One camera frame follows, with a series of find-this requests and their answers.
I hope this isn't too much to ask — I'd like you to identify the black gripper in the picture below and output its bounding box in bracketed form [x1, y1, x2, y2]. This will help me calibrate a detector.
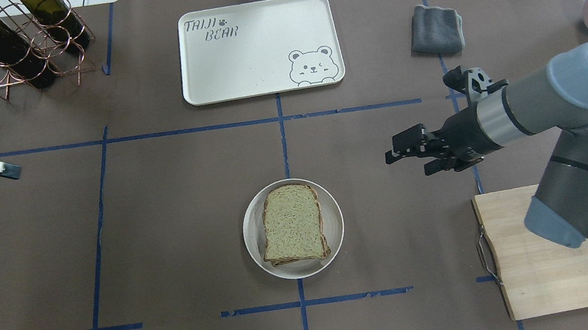
[385, 105, 502, 176]

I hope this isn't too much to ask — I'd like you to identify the bread slice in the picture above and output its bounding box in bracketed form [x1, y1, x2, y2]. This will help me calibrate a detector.
[262, 184, 331, 266]

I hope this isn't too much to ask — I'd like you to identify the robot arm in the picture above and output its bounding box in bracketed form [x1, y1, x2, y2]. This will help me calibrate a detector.
[385, 42, 588, 248]

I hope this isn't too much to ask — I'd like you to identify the cream bear tray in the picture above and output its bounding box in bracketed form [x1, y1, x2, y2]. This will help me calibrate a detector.
[177, 0, 346, 106]

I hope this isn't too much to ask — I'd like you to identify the grey folded cloth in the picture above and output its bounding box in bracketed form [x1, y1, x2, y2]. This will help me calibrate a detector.
[411, 5, 466, 55]

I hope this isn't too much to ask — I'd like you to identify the wooden cutting board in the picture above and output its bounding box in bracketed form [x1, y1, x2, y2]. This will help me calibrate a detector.
[473, 185, 588, 320]

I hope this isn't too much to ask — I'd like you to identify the white plate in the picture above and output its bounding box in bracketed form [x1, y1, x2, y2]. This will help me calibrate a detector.
[242, 179, 345, 279]

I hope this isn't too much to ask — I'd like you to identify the green wine bottle front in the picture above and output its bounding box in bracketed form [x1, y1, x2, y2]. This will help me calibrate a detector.
[20, 0, 91, 56]

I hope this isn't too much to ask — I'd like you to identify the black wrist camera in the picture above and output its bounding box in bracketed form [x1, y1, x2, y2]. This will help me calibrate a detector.
[443, 66, 510, 106]

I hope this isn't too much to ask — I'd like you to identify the copper wire bottle rack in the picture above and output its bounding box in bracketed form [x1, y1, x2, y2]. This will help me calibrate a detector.
[0, 0, 97, 100]

